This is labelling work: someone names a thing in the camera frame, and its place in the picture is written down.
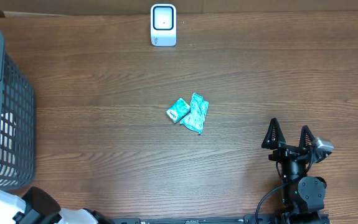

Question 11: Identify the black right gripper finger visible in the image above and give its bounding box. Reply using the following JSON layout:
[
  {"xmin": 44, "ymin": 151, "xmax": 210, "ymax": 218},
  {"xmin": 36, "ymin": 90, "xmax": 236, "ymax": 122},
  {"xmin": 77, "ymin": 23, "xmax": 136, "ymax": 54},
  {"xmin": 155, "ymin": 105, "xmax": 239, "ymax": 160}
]
[
  {"xmin": 299, "ymin": 125, "xmax": 315, "ymax": 149},
  {"xmin": 261, "ymin": 118, "xmax": 286, "ymax": 149}
]

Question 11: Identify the teal wet wipes pack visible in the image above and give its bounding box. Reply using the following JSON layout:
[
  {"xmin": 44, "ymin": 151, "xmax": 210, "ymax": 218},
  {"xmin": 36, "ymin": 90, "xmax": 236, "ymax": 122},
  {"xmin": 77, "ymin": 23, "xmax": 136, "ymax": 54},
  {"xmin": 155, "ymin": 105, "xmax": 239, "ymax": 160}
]
[{"xmin": 180, "ymin": 92, "xmax": 209, "ymax": 134}]

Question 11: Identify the small teal tissue pack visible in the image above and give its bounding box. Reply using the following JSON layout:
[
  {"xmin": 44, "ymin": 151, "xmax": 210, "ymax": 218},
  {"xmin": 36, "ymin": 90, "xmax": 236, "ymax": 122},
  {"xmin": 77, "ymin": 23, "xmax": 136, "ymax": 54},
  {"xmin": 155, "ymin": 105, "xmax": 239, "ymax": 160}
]
[{"xmin": 166, "ymin": 98, "xmax": 191, "ymax": 123}]

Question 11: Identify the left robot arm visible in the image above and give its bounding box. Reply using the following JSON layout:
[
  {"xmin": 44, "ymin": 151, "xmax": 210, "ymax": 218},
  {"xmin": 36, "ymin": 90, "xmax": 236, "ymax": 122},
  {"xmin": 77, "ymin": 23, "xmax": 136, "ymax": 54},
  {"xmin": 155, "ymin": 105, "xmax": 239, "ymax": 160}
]
[{"xmin": 0, "ymin": 187, "xmax": 112, "ymax": 224}]

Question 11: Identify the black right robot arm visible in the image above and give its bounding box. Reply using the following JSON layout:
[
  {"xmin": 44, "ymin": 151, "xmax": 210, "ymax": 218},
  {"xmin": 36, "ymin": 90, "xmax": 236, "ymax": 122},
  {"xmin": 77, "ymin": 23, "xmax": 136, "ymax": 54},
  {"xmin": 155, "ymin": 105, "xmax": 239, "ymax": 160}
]
[{"xmin": 255, "ymin": 118, "xmax": 334, "ymax": 223}]

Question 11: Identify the white barcode scanner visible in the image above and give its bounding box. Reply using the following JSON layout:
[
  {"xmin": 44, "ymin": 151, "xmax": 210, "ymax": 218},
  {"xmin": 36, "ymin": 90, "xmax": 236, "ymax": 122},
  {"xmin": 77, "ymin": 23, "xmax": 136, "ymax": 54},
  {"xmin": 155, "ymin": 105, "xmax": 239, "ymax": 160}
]
[{"xmin": 150, "ymin": 3, "xmax": 177, "ymax": 47}]

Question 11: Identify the grey plastic mesh basket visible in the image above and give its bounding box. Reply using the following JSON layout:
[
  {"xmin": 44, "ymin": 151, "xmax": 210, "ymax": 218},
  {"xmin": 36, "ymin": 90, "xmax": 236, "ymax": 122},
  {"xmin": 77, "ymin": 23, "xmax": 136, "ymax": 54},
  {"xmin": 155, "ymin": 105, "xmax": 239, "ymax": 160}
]
[{"xmin": 0, "ymin": 32, "xmax": 35, "ymax": 191}]

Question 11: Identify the brown cardboard backboard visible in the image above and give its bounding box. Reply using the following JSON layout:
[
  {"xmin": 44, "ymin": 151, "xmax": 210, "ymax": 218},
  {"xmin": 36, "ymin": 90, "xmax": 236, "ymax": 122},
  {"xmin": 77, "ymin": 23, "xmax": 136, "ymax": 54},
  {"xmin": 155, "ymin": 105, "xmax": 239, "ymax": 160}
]
[{"xmin": 0, "ymin": 0, "xmax": 358, "ymax": 17}]

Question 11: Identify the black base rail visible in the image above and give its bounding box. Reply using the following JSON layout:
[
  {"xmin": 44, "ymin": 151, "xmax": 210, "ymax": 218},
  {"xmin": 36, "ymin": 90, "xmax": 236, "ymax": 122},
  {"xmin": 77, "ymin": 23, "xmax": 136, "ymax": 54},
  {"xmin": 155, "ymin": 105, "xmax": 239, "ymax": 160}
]
[{"xmin": 110, "ymin": 214, "xmax": 331, "ymax": 224}]

